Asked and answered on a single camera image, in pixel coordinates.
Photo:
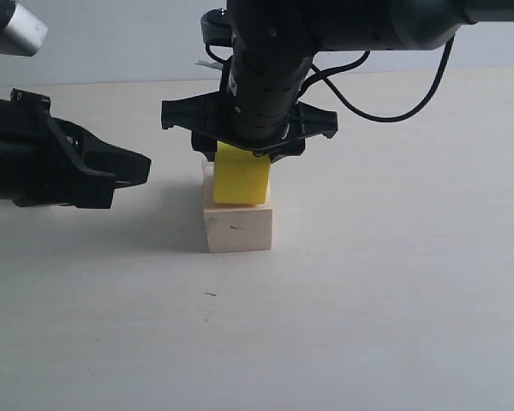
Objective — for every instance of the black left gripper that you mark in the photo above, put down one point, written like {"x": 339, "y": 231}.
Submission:
{"x": 47, "y": 161}

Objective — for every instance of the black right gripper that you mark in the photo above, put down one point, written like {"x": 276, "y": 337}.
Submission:
{"x": 254, "y": 110}

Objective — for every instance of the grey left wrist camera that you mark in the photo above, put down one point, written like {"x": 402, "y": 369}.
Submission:
{"x": 23, "y": 34}

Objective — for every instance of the large pale wooden cube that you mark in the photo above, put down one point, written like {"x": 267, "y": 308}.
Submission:
{"x": 235, "y": 228}

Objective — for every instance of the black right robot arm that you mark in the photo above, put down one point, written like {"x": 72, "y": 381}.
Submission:
{"x": 290, "y": 30}

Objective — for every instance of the yellow cube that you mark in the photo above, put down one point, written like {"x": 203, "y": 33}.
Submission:
{"x": 240, "y": 177}

